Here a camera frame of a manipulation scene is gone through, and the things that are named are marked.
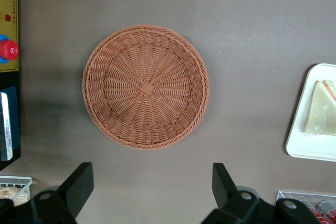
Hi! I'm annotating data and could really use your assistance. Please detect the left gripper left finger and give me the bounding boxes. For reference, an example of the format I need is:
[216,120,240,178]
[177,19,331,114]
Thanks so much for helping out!
[29,162,95,224]

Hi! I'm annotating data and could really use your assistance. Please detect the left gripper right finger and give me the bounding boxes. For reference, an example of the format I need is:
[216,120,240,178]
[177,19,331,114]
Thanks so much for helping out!
[201,162,264,224]

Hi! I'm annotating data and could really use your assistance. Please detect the triangle sandwich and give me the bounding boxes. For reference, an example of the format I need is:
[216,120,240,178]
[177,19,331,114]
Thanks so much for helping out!
[304,80,336,137]

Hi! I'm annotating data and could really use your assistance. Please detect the beige plastic serving tray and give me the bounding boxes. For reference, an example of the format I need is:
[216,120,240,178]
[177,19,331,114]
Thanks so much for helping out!
[285,62,336,163]

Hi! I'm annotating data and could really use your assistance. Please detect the round brown wicker basket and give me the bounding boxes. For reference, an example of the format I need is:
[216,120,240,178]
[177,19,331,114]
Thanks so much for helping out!
[81,24,210,151]

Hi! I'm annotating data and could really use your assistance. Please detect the clear-wrapped cracker packet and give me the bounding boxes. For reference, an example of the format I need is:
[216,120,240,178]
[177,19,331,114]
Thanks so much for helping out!
[0,185,30,207]

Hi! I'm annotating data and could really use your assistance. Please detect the clear acrylic bottle rack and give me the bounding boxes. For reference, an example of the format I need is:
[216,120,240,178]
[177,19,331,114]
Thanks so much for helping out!
[275,190,336,224]

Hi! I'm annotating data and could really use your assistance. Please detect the silver metal bar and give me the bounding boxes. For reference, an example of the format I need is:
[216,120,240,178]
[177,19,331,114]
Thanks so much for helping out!
[0,91,14,162]

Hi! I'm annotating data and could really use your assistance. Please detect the black yellow control box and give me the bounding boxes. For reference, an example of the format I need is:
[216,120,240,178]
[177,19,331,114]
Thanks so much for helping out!
[0,0,22,171]

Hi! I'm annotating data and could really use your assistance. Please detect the red emergency stop button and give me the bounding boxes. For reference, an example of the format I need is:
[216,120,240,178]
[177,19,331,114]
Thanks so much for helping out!
[0,34,20,64]

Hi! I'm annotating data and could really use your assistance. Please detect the white wire rack basket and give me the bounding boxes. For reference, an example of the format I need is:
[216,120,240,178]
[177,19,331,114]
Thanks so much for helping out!
[0,175,33,208]

